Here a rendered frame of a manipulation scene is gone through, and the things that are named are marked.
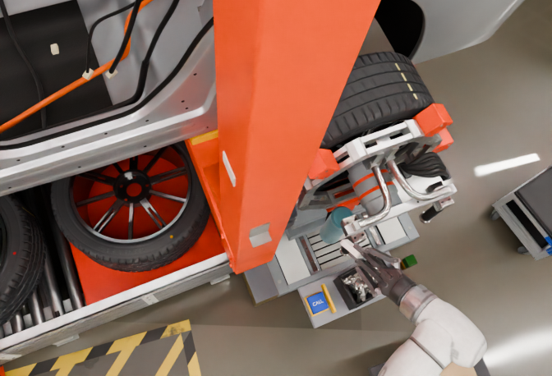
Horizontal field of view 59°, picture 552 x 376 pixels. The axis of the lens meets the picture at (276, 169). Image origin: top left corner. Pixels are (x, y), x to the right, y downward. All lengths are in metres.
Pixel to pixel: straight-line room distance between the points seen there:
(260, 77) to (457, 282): 2.27
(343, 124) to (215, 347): 1.37
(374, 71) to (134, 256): 1.17
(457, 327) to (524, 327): 1.67
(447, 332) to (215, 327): 1.46
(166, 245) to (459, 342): 1.23
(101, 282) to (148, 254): 0.33
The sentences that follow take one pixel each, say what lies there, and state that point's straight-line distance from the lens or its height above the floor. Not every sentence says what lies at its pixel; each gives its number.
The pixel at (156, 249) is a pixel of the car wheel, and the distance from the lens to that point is 2.06.
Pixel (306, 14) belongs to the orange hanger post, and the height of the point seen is 2.06.
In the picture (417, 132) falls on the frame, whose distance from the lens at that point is 1.65.
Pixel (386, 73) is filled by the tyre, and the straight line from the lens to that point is 1.68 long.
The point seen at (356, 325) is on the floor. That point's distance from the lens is 2.58.
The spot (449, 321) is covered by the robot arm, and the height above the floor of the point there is 1.34.
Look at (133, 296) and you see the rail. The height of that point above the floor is 0.39.
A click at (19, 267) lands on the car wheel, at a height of 0.50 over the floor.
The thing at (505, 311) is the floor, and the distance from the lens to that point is 2.88.
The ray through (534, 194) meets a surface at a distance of 2.73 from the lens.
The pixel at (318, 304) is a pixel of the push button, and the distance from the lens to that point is 2.06.
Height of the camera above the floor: 2.50
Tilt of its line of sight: 67 degrees down
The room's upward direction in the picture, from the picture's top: 14 degrees clockwise
